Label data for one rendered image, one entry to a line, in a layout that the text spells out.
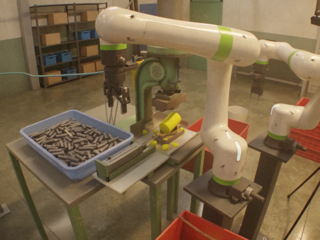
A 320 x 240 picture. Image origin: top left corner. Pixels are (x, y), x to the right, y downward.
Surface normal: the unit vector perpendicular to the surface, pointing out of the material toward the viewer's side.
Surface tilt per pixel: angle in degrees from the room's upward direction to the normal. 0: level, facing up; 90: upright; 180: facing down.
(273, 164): 90
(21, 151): 0
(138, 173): 0
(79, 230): 90
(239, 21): 90
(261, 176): 90
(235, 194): 81
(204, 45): 106
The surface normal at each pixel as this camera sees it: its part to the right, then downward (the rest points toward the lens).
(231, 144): -0.11, -0.76
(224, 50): 0.12, 0.61
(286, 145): -0.74, 0.14
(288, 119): -0.22, 0.38
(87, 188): 0.00, -0.91
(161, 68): -0.61, 0.33
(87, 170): 0.77, 0.41
